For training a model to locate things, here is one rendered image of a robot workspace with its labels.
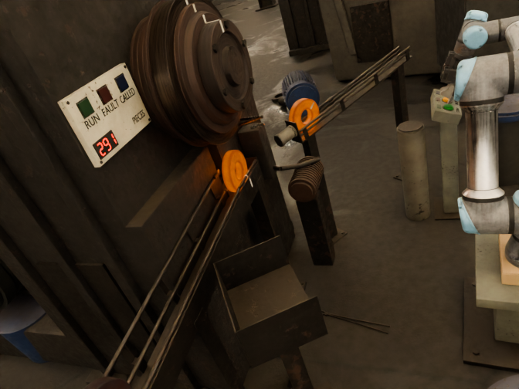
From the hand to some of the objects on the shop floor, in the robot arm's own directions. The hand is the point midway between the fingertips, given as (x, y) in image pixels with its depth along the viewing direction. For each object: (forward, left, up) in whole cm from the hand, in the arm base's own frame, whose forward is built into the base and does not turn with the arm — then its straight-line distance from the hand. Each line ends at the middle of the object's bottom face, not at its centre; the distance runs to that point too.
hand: (450, 100), depth 172 cm
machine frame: (+112, +68, -65) cm, 147 cm away
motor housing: (+59, +30, -64) cm, 92 cm away
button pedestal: (+2, -10, -63) cm, 64 cm away
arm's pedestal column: (-24, +60, -66) cm, 92 cm away
